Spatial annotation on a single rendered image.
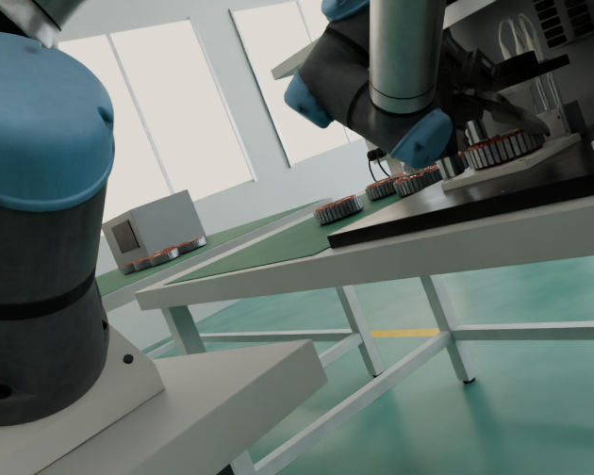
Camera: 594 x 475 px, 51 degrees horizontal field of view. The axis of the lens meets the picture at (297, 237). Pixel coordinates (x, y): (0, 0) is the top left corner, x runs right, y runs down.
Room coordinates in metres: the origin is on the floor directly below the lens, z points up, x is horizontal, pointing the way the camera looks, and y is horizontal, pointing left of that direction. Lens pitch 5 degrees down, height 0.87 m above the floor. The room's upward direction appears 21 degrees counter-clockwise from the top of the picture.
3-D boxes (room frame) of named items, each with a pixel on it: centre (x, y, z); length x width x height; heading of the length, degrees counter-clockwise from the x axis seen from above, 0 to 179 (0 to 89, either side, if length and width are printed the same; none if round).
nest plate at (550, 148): (0.92, -0.34, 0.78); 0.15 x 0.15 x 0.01; 35
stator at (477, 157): (0.92, -0.34, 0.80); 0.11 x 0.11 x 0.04
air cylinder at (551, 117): (1.01, -0.46, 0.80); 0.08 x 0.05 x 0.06; 35
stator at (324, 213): (1.39, -0.11, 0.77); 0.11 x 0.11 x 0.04
